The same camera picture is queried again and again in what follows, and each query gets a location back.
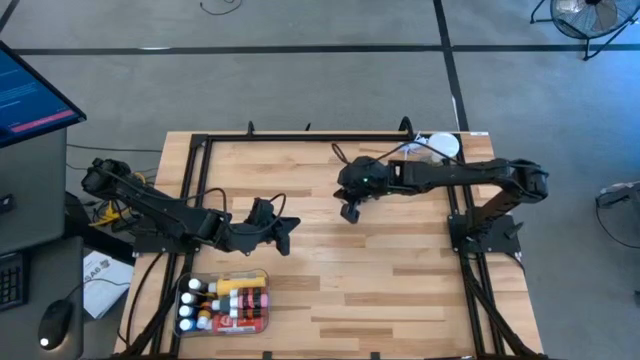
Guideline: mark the black keyboard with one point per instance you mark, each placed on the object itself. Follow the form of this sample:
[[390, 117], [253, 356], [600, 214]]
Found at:
[[11, 287]]

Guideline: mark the clear plastic bin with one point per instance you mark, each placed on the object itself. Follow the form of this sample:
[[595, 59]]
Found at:
[[182, 280]]

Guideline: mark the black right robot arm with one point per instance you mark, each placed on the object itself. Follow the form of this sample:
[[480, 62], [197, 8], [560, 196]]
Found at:
[[470, 175]]

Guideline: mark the black aluminium frame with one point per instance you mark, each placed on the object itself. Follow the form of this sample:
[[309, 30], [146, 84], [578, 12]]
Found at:
[[325, 136]]

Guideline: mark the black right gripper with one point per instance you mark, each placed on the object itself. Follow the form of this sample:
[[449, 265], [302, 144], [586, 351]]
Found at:
[[365, 177]]

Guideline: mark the monitor with blue screen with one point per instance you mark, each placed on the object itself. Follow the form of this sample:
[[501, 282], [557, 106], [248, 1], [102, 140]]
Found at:
[[30, 100]]

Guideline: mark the white paper booklet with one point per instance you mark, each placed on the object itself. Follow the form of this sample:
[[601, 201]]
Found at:
[[102, 282]]

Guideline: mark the black computer mouse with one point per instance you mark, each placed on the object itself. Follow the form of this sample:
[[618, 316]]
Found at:
[[55, 322]]

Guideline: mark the small dark blue paint bottle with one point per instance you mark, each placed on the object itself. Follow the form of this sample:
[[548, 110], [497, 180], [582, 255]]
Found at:
[[186, 325]]

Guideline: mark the small red-brown paint bottle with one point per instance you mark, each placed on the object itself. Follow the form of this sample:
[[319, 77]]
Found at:
[[247, 313]]

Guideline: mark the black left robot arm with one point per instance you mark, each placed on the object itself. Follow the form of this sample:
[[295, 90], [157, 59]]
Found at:
[[160, 210]]

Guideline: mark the small ochre paint bottle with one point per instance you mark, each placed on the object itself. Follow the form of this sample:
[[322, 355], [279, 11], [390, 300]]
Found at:
[[204, 315]]

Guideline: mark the black floor fan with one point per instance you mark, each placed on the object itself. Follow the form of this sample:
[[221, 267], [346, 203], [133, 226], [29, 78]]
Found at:
[[592, 17]]

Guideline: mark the small light blue paint bottle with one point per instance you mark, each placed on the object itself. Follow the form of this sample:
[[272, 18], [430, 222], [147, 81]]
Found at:
[[185, 311]]

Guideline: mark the small dark brown paint bottle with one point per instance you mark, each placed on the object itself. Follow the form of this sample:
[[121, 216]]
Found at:
[[187, 298]]

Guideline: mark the small black paint bottle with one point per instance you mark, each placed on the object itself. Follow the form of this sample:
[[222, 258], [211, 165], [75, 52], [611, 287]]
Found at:
[[195, 284]]

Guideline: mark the grey desk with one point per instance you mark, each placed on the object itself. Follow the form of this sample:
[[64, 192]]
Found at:
[[35, 200]]

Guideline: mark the large yellow paint bottle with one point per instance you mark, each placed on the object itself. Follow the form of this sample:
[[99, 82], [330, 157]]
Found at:
[[240, 285]]

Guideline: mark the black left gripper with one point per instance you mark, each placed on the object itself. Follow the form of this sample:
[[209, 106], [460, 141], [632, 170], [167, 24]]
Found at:
[[250, 232]]

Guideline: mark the small pink paint bottle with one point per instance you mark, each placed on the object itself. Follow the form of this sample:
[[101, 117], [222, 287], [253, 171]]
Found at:
[[255, 301]]

